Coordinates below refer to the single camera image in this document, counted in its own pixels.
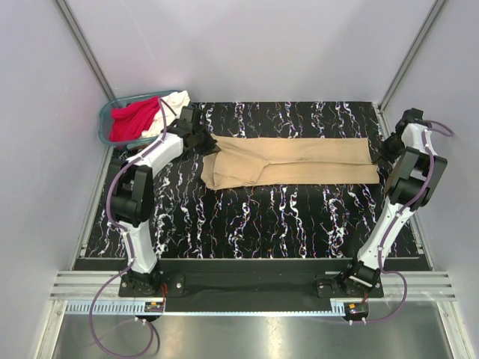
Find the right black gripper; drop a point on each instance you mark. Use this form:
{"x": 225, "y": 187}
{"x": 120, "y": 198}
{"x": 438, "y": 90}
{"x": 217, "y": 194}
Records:
{"x": 381, "y": 150}

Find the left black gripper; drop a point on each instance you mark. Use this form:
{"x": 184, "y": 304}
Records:
{"x": 209, "y": 146}

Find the tan polo shirt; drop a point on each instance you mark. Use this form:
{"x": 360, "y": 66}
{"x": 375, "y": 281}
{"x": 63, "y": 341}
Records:
{"x": 246, "y": 162}

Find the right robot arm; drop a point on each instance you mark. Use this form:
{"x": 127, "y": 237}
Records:
{"x": 417, "y": 170}

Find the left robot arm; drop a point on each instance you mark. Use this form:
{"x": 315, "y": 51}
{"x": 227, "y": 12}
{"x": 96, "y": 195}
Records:
{"x": 130, "y": 199}

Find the white shirt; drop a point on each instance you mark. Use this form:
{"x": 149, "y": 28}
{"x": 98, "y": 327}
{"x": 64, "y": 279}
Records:
{"x": 175, "y": 101}

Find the red shirt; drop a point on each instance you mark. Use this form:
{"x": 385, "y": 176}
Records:
{"x": 130, "y": 121}

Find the teal laundry basket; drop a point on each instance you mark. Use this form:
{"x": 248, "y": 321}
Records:
{"x": 106, "y": 121}

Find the right aluminium frame post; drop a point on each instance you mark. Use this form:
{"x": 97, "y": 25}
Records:
{"x": 419, "y": 40}

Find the aluminium frame post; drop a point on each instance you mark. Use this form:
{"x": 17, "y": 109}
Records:
{"x": 419, "y": 40}
{"x": 81, "y": 40}

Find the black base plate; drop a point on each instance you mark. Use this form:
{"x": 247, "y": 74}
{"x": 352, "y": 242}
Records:
{"x": 259, "y": 283}

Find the left aluminium frame post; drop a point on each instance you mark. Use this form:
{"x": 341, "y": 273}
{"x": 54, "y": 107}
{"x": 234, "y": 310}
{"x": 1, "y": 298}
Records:
{"x": 81, "y": 40}

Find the aluminium rail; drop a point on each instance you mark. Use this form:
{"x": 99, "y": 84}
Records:
{"x": 421, "y": 286}

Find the white slotted cable duct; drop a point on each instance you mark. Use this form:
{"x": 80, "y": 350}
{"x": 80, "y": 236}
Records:
{"x": 327, "y": 308}

